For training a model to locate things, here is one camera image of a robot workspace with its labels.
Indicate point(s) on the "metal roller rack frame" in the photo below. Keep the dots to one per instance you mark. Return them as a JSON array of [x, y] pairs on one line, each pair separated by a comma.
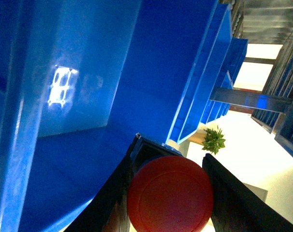
[[266, 22]]

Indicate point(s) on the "red mushroom push button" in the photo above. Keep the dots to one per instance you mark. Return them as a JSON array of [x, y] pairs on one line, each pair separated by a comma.
[[168, 192]]

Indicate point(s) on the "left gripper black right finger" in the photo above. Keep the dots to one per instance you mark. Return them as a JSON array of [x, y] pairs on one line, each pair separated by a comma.
[[236, 208]]

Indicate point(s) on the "blue right plastic bin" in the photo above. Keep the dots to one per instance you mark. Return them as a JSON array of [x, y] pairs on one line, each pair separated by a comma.
[[228, 74]]

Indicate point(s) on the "blue middle plastic bin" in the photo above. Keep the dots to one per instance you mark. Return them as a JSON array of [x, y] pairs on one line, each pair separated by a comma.
[[203, 74]]

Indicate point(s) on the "blue plastic bin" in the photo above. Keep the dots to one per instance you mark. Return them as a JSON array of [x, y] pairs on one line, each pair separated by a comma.
[[203, 74], [228, 74], [78, 80]]

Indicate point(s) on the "blue left plastic bin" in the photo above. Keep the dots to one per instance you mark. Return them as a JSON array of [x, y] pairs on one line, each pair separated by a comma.
[[78, 80]]

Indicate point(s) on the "green potted plant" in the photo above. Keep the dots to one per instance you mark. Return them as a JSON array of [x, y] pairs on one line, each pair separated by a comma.
[[214, 140]]

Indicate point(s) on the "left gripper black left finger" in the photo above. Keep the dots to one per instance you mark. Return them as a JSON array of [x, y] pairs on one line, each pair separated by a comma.
[[112, 195]]

